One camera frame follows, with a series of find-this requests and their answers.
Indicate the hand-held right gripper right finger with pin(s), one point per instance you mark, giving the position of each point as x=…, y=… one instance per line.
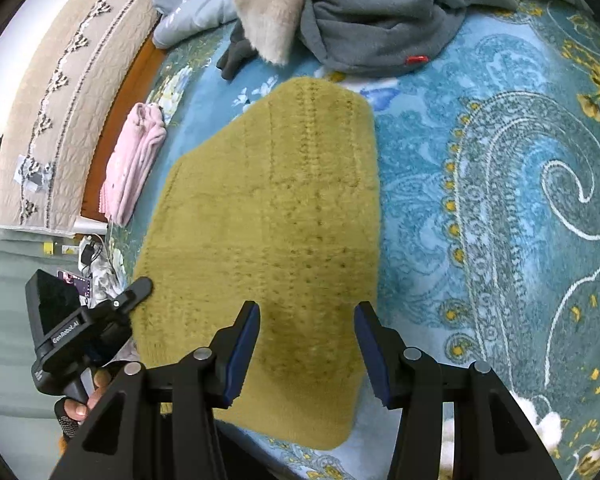
x=370, y=345

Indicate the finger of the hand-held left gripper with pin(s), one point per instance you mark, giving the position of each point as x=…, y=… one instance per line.
x=132, y=295

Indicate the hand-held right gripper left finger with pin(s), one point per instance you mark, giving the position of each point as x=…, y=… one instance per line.
x=242, y=340

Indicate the olive green knit sweater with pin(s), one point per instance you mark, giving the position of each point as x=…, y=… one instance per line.
x=275, y=255

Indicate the person's left hand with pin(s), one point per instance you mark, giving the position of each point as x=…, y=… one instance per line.
x=82, y=402

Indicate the purple patterned pouch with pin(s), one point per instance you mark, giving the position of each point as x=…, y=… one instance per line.
x=75, y=281

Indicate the pink folded garment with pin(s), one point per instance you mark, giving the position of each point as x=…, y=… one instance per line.
x=132, y=165

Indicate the teal paisley blanket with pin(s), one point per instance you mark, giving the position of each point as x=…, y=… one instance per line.
x=480, y=200

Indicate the beige quilted headboard cover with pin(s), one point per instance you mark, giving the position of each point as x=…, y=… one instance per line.
x=65, y=105

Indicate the beige fluffy garment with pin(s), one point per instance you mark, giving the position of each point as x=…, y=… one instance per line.
x=272, y=7

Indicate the grey fleece garment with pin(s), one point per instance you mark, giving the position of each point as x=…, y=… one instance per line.
x=375, y=20

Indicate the brown wooden bed frame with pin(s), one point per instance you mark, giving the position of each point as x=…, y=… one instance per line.
x=115, y=125

